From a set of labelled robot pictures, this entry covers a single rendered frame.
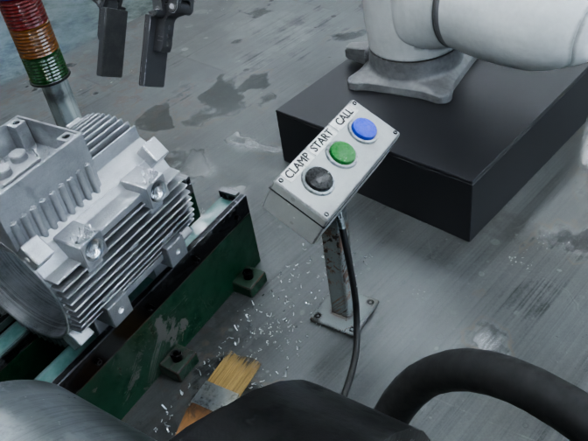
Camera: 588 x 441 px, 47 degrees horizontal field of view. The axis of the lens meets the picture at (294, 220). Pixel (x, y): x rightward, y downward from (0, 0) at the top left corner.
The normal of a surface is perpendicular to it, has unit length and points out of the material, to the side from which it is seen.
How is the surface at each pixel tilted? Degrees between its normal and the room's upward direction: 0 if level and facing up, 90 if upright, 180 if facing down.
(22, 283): 43
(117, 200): 0
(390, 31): 94
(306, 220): 90
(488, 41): 101
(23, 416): 32
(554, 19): 73
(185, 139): 0
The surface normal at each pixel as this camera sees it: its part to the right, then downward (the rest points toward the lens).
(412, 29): -0.63, 0.67
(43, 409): 0.24, -0.96
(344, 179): 0.29, -0.53
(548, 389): -0.53, -0.67
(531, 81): -0.16, -0.74
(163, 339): 0.84, 0.26
